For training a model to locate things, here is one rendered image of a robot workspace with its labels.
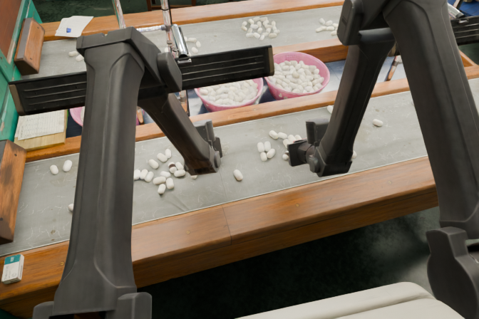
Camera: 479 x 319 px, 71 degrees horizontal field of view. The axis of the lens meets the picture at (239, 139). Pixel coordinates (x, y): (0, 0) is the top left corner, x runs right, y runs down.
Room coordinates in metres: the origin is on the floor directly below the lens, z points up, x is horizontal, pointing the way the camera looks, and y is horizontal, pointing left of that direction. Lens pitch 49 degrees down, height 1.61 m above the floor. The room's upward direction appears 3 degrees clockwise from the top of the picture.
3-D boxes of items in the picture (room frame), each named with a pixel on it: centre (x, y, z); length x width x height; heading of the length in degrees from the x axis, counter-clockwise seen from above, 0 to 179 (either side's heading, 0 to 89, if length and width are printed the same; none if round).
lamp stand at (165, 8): (1.11, 0.37, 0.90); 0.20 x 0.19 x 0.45; 108
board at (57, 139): (0.80, 0.68, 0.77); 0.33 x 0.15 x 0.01; 18
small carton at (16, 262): (0.27, 0.53, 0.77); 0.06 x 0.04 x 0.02; 18
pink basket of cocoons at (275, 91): (1.09, -0.21, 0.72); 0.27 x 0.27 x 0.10
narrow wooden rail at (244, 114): (0.90, -0.16, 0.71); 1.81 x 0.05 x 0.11; 108
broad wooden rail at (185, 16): (1.58, 0.07, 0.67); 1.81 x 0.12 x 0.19; 108
